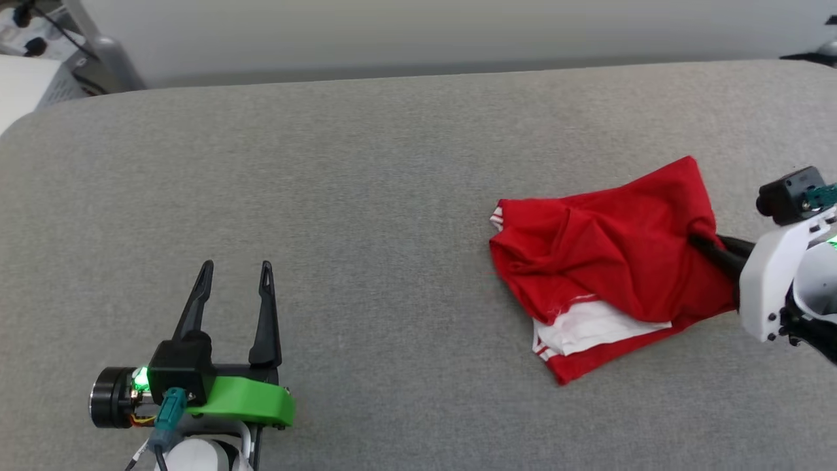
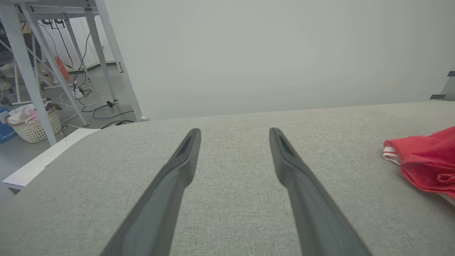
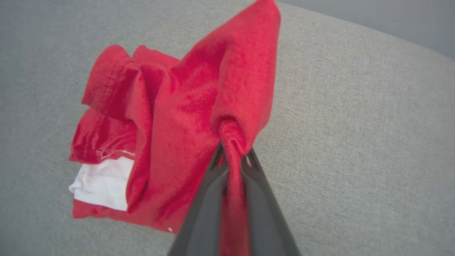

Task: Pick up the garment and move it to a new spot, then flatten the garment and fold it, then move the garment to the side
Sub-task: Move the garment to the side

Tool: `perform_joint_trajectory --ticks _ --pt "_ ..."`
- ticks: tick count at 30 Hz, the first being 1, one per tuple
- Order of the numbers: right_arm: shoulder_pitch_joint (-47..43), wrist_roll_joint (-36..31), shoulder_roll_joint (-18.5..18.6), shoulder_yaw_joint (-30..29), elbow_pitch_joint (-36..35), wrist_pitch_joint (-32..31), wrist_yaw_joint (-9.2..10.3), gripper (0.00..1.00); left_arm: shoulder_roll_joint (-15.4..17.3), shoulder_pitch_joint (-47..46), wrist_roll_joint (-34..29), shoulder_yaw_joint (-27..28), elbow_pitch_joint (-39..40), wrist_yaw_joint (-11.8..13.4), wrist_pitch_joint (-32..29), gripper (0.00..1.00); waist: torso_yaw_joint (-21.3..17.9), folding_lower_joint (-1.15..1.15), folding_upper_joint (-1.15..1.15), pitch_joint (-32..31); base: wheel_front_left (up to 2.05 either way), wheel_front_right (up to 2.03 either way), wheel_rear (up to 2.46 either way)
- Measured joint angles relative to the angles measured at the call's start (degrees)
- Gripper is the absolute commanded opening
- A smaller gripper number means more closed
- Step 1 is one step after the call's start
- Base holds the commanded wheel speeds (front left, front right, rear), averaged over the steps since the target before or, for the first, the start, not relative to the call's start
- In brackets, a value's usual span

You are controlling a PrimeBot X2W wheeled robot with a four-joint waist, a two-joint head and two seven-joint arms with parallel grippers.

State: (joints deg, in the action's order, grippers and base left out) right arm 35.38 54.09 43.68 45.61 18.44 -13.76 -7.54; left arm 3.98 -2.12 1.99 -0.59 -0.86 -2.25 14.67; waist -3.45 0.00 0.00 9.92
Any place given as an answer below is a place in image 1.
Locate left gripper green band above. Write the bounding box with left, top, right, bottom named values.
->
left=90, top=260, right=296, bottom=430

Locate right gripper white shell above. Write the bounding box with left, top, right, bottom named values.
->
left=688, top=206, right=837, bottom=344

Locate red white jersey shirt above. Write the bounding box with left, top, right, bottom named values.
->
left=489, top=156, right=743, bottom=387

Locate grey metal stand foot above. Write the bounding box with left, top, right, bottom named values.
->
left=781, top=41, right=837, bottom=67

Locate white partition panel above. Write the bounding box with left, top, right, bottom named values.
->
left=82, top=0, right=837, bottom=86

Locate left gripper cable teal plug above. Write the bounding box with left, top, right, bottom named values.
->
left=128, top=387, right=188, bottom=471

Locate grey metal partition post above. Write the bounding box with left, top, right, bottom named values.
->
left=62, top=0, right=146, bottom=92

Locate white equipment box black handle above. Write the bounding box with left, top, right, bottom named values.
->
left=0, top=52, right=89, bottom=135

